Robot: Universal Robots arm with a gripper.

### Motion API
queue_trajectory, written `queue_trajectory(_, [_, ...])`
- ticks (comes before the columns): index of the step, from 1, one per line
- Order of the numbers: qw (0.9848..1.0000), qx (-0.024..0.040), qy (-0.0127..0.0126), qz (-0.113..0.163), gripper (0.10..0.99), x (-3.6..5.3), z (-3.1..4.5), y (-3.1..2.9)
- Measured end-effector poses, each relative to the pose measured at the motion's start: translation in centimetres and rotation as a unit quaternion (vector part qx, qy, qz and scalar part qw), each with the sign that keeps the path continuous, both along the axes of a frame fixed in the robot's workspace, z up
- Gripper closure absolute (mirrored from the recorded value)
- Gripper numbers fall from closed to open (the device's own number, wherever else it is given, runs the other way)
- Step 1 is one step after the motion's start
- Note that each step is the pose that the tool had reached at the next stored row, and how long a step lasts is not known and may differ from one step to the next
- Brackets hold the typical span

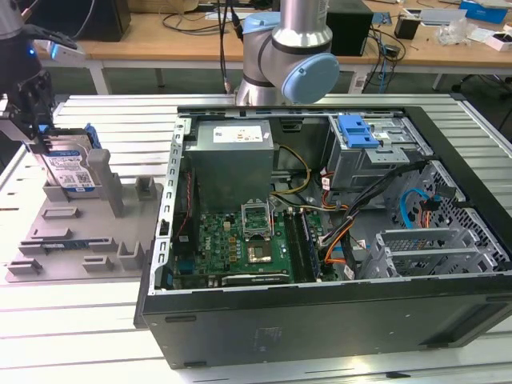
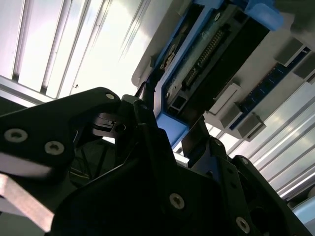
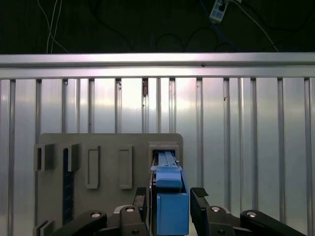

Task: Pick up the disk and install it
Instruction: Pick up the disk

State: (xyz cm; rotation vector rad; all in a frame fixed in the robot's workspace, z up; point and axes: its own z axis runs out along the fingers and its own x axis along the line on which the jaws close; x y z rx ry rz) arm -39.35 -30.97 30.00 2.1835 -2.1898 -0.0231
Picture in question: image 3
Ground white cable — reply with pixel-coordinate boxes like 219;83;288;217
231;0;280;53

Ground grey parts rack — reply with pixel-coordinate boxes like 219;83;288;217
33;132;184;236

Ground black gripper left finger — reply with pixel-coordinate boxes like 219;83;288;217
53;187;150;236

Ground hard disk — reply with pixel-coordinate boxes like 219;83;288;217
149;150;191;236

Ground blue cable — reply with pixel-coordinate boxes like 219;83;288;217
198;0;244;53

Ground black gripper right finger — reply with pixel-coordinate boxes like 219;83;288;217
189;186;308;236

